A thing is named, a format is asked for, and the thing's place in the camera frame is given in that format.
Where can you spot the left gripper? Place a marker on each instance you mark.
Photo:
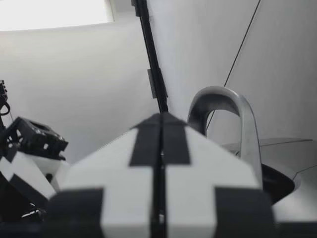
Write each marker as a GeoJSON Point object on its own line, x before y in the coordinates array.
{"type": "Point", "coordinates": [37, 136]}

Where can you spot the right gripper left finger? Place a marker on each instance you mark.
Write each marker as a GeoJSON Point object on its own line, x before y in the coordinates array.
{"type": "Point", "coordinates": [119, 178]}

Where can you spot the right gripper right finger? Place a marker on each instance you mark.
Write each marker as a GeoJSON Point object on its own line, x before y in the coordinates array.
{"type": "Point", "coordinates": [205, 178]}

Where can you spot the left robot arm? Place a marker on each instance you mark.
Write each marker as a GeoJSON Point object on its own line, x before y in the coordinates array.
{"type": "Point", "coordinates": [3, 104]}

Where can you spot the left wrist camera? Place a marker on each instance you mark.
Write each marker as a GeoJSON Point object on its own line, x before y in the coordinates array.
{"type": "Point", "coordinates": [58, 171]}

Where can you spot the black frame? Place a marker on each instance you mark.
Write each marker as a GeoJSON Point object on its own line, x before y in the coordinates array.
{"type": "Point", "coordinates": [153, 74]}

